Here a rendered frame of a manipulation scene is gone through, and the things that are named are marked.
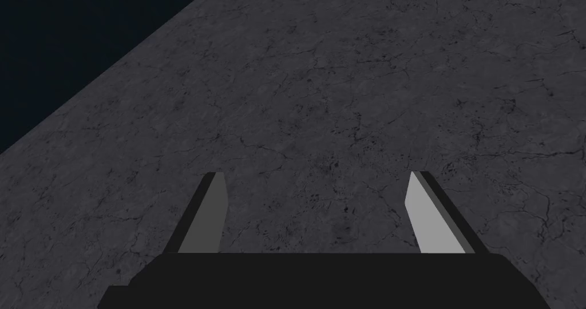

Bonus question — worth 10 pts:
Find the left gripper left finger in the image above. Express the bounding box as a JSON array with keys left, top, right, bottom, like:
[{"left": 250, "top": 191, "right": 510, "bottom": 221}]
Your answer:
[{"left": 163, "top": 171, "right": 229, "bottom": 255}]

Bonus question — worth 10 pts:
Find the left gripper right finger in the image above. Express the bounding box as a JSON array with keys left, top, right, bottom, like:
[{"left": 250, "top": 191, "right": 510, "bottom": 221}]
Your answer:
[{"left": 404, "top": 171, "right": 490, "bottom": 255}]

